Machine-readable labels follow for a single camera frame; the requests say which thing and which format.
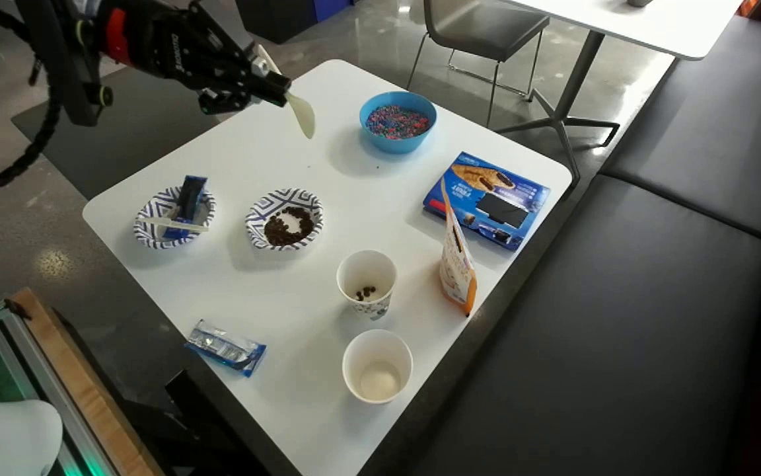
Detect brown cereal pile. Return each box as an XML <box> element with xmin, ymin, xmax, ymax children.
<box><xmin>260</xmin><ymin>205</ymin><xmax>316</xmax><ymax>249</ymax></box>

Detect black metal-frame chair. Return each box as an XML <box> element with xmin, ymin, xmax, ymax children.
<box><xmin>403</xmin><ymin>0</ymin><xmax>551</xmax><ymax>126</ymax></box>

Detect blue cookie box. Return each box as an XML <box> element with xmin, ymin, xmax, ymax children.
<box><xmin>420</xmin><ymin>150</ymin><xmax>551</xmax><ymax>253</ymax></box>

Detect white cap black logo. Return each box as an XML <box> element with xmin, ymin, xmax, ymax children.
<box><xmin>0</xmin><ymin>394</ymin><xmax>66</xmax><ymax>476</ymax></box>

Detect white side table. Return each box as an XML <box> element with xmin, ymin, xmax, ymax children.
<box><xmin>494</xmin><ymin>0</ymin><xmax>745</xmax><ymax>176</ymax></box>

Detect dark floor mat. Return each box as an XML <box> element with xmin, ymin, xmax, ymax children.
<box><xmin>11</xmin><ymin>64</ymin><xmax>225</xmax><ymax>200</ymax></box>

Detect patterned paper bowl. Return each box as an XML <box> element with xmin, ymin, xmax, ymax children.
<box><xmin>243</xmin><ymin>185</ymin><xmax>325</xmax><ymax>253</ymax></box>

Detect black braided cable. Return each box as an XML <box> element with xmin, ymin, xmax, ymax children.
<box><xmin>0</xmin><ymin>0</ymin><xmax>66</xmax><ymax>205</ymax></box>

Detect multicoloured candy pieces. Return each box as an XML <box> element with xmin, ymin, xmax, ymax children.
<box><xmin>367</xmin><ymin>101</ymin><xmax>432</xmax><ymax>142</ymax></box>

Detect dark storage box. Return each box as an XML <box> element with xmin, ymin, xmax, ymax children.
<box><xmin>233</xmin><ymin>0</ymin><xmax>357</xmax><ymax>48</ymax></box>

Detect dark blue wrapper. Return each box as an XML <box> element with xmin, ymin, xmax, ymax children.
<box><xmin>177</xmin><ymin>171</ymin><xmax>208</xmax><ymax>222</ymax></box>

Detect silver blue foil packet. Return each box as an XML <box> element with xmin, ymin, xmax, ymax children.
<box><xmin>185</xmin><ymin>318</ymin><xmax>268</xmax><ymax>381</ymax></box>

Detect printed white paper cup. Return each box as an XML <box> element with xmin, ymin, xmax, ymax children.
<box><xmin>341</xmin><ymin>327</ymin><xmax>416</xmax><ymax>407</ymax></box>
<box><xmin>332</xmin><ymin>249</ymin><xmax>399</xmax><ymax>322</ymax></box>

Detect orange snack pouch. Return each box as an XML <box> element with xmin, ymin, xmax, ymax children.
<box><xmin>432</xmin><ymin>180</ymin><xmax>480</xmax><ymax>318</ymax></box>

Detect cream plastic spoon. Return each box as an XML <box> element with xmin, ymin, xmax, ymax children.
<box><xmin>282</xmin><ymin>89</ymin><xmax>320</xmax><ymax>142</ymax></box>

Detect blue plastic bowl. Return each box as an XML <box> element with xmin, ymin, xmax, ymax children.
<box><xmin>357</xmin><ymin>89</ymin><xmax>441</xmax><ymax>155</ymax></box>

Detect black bench seat cushion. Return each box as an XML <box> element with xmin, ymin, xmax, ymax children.
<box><xmin>605</xmin><ymin>13</ymin><xmax>761</xmax><ymax>242</ymax></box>
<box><xmin>410</xmin><ymin>171</ymin><xmax>761</xmax><ymax>476</ymax></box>

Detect wooden board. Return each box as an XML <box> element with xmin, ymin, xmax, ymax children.
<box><xmin>4</xmin><ymin>285</ymin><xmax>164</xmax><ymax>476</ymax></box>

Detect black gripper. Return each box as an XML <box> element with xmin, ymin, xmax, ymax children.
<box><xmin>123</xmin><ymin>0</ymin><xmax>292</xmax><ymax>117</ymax></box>

